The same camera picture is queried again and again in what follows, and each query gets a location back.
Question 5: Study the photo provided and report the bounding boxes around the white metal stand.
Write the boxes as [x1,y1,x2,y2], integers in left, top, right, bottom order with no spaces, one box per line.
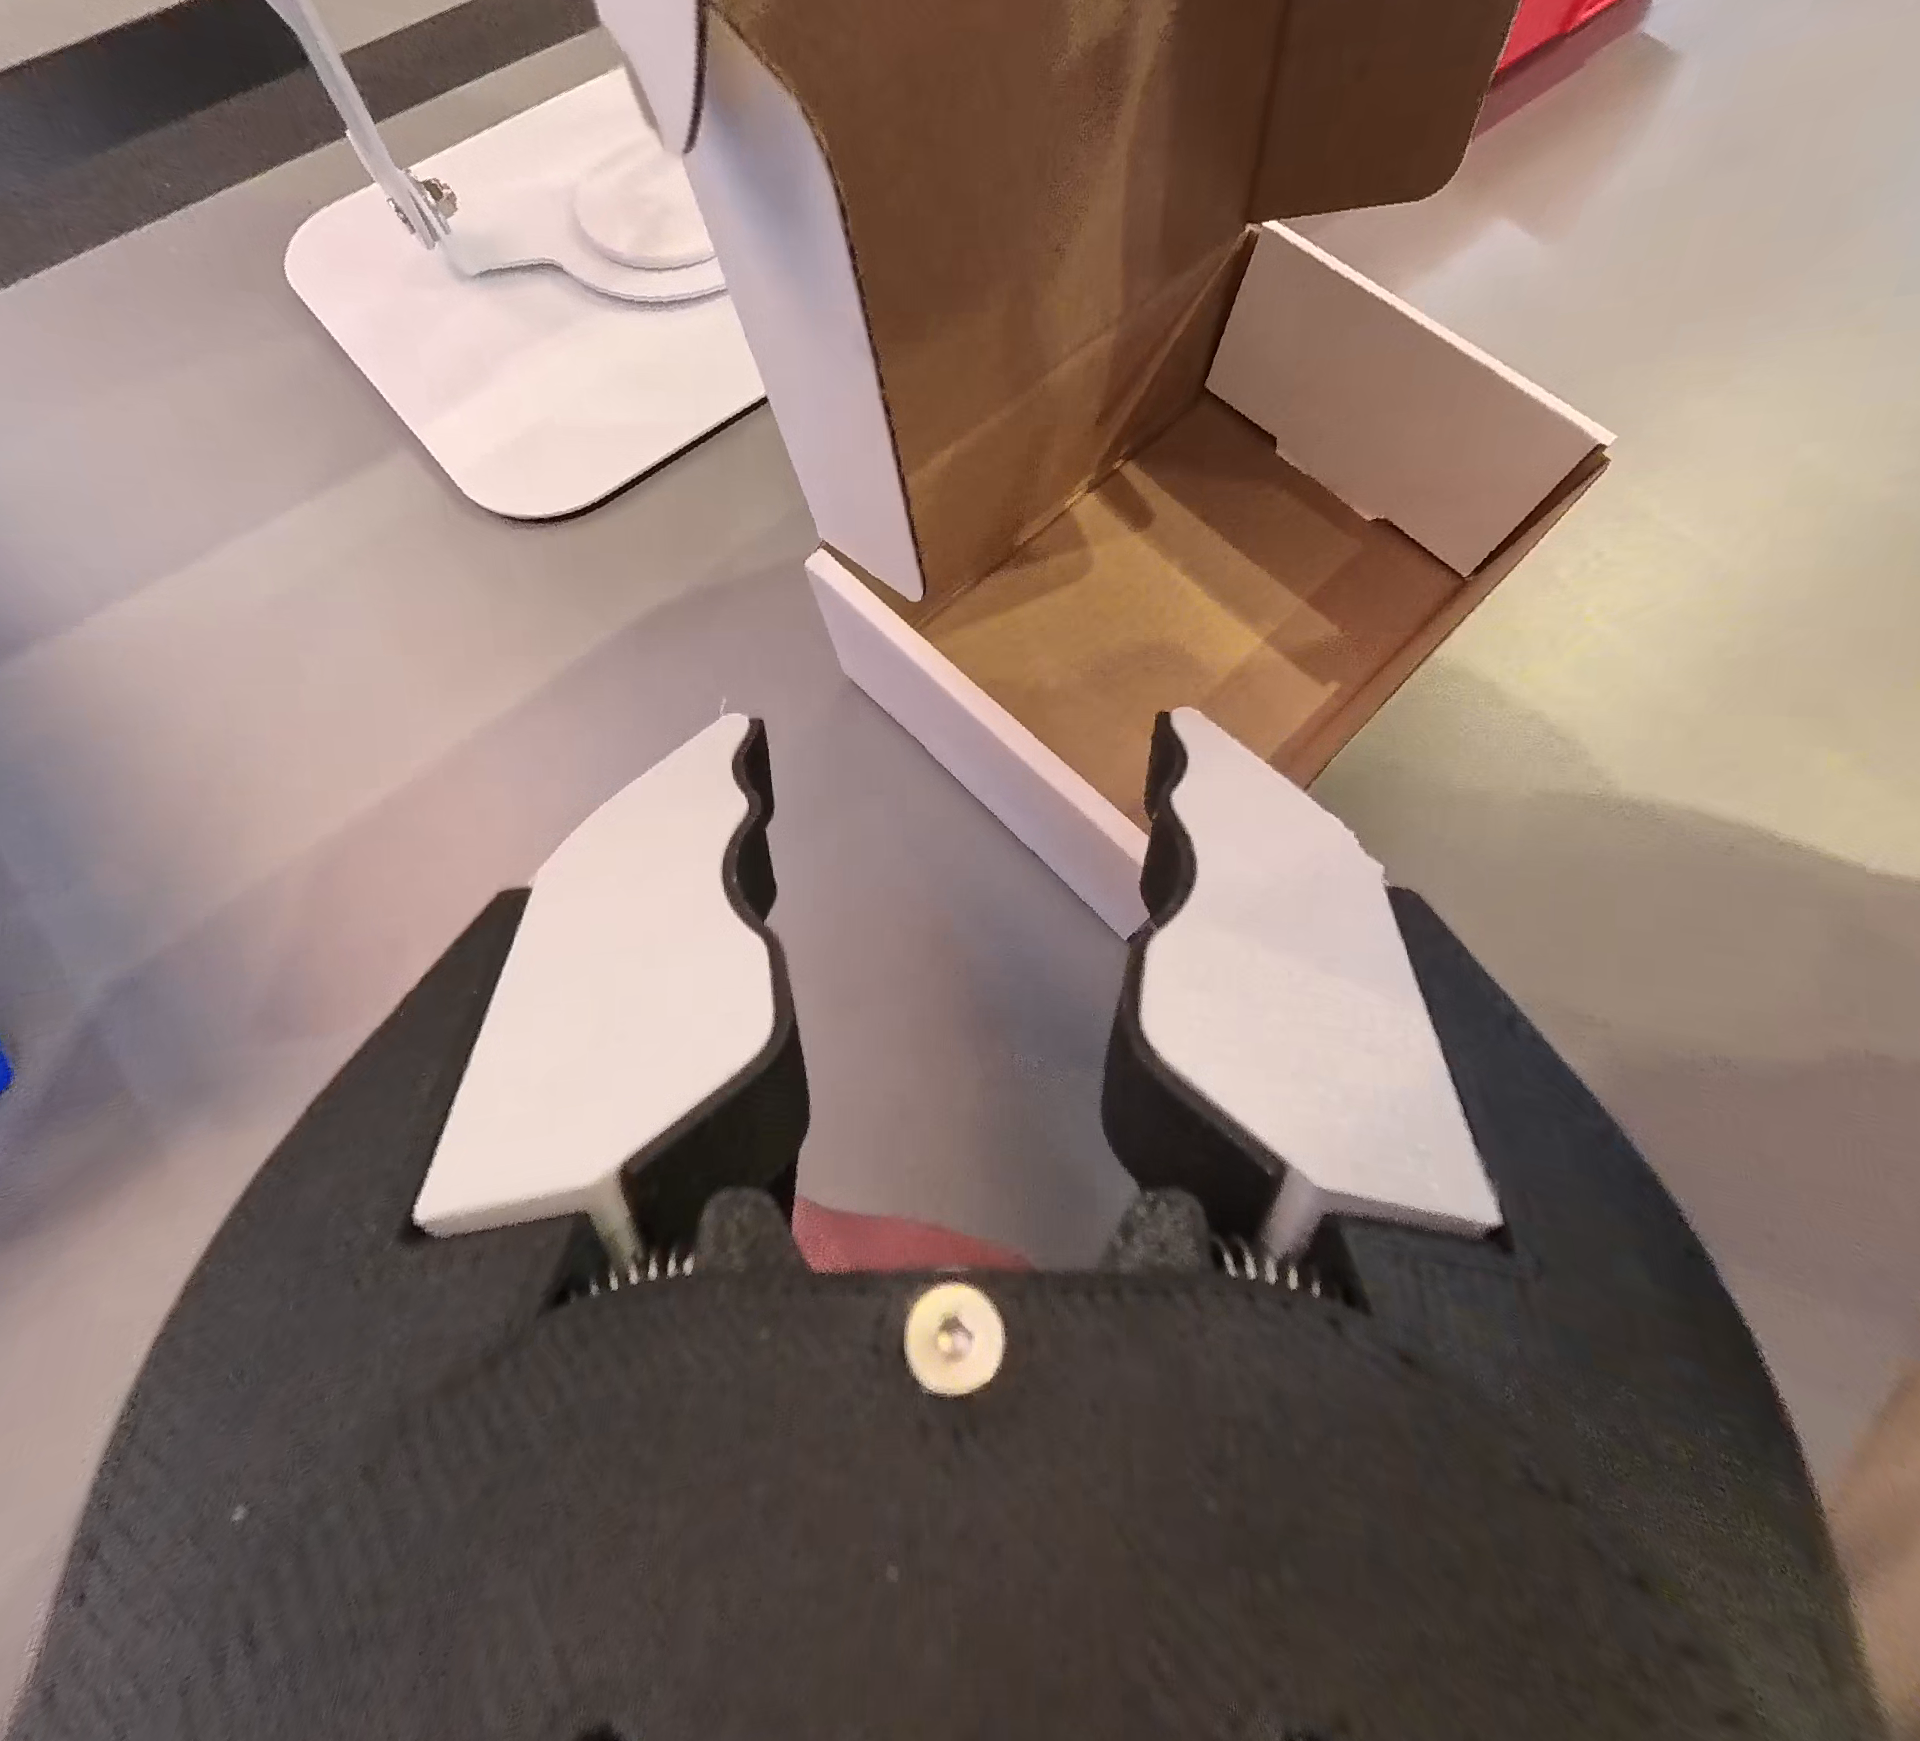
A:
[195,0,771,524]

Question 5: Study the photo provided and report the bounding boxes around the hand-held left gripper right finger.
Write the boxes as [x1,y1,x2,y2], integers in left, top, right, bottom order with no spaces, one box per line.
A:
[1098,705,1505,1259]

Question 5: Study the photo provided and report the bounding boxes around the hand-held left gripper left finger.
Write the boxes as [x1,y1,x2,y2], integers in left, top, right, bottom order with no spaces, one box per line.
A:
[412,714,811,1248]

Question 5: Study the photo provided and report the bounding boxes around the person's beige clothing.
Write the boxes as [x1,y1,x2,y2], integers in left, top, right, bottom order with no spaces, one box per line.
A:
[1840,1367,1920,1629]

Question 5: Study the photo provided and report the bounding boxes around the white cardboard box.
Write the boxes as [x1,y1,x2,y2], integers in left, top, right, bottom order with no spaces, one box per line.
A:
[531,0,1618,939]

